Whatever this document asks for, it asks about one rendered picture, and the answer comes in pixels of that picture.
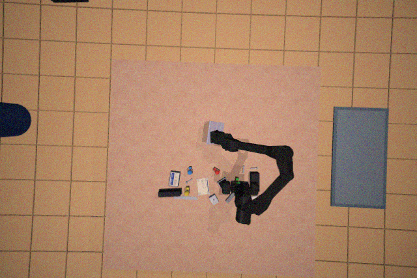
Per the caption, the cream paper card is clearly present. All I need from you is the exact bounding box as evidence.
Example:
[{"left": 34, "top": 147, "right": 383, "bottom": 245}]
[{"left": 196, "top": 177, "right": 210, "bottom": 196}]

